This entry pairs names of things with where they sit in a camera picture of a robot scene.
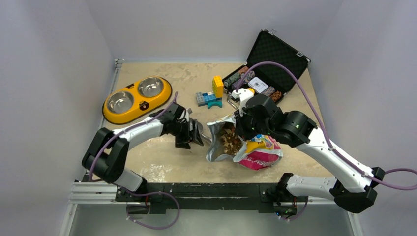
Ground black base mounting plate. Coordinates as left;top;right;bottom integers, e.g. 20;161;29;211
116;182;306;214

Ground yellow double pet bowl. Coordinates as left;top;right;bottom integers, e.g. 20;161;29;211
102;76;173;125

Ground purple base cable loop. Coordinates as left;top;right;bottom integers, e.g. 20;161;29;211
126;192;180;231

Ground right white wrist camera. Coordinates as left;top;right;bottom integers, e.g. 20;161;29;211
232;88;255;116

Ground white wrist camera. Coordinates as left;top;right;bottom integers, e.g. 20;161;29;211
232;88;255;116
184;108;192;121

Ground teal arch toy piece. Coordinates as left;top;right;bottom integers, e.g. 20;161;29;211
207;100;223;109

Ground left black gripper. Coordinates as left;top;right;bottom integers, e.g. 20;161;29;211
170;119;203;149

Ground silver metal scoop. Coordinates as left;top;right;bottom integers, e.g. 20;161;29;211
198;126;212;144

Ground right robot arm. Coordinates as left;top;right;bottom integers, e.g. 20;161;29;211
235;92;385;213

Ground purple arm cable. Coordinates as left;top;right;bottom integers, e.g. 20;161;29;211
235;61;417;191
88;91;179;182

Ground blue grey toy brick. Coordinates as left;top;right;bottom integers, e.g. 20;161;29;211
195;92;217;107

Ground yellow toy brick block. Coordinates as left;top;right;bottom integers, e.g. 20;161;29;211
212;75;224;98

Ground black poker chip case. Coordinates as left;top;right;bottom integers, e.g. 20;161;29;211
222;29;311;104

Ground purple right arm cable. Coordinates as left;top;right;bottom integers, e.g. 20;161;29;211
235;61;417;191

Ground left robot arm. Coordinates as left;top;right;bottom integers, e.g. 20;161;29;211
82;102;204;201

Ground white playing card deck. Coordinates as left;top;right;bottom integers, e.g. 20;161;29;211
248;77;269;93

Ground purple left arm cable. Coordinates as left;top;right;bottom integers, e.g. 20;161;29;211
88;91;179;182

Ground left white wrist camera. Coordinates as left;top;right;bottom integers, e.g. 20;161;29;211
184;108;192;121

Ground colourful pet food bag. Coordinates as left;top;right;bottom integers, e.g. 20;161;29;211
206;114;284;171

